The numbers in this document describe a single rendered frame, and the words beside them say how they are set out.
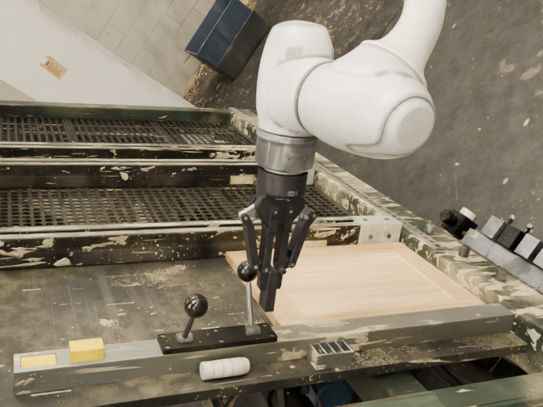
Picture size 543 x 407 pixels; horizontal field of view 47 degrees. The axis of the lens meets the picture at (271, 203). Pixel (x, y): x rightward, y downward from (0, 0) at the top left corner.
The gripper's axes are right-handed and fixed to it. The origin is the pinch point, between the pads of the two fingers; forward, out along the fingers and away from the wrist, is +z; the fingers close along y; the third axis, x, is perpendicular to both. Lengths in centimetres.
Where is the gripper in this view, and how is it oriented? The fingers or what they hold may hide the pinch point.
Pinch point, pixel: (268, 288)
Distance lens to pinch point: 101.0
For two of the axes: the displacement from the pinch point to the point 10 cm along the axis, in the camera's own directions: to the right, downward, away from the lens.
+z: -1.1, 9.4, 3.2
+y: 9.2, -0.2, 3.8
